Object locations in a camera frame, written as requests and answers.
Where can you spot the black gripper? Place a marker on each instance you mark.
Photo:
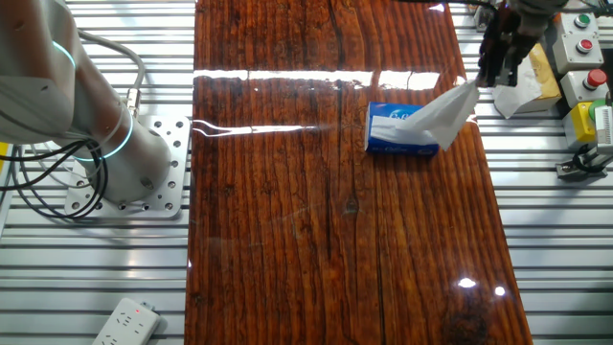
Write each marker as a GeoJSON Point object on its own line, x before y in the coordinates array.
{"type": "Point", "coordinates": [503, 33]}

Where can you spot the white paper napkin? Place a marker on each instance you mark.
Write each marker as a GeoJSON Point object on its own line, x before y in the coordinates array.
{"type": "Point", "coordinates": [445, 115]}

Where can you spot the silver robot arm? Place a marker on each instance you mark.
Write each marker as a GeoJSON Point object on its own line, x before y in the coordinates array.
{"type": "Point", "coordinates": [43, 96]}

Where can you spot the large creased white tissue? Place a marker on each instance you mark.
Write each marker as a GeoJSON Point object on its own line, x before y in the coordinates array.
{"type": "Point", "coordinates": [515, 98]}

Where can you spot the grey two-button control box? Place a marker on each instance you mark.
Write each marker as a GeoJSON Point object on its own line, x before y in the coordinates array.
{"type": "Point", "coordinates": [572, 52]}

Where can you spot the grey box red mushroom button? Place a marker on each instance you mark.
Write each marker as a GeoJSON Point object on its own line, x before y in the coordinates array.
{"type": "Point", "coordinates": [577, 91]}

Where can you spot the yellow box with green button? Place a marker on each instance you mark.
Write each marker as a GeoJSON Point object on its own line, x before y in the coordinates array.
{"type": "Point", "coordinates": [579, 124]}

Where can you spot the blue tissue pack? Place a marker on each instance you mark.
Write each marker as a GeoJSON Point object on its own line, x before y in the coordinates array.
{"type": "Point", "coordinates": [383, 109]}

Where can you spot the blue tissue box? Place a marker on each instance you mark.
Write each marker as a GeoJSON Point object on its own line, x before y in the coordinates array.
{"type": "Point", "coordinates": [392, 134]}

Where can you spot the brown wooden board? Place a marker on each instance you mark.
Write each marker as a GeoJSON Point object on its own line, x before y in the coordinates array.
{"type": "Point", "coordinates": [287, 215]}

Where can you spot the white power strip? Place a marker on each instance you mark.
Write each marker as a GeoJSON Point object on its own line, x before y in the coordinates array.
{"type": "Point", "coordinates": [127, 326]}

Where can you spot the aluminium camera bracket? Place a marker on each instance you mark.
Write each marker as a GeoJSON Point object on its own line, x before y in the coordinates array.
{"type": "Point", "coordinates": [567, 168]}

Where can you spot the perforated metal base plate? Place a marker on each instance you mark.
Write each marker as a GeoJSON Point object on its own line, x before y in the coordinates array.
{"type": "Point", "coordinates": [177, 144]}

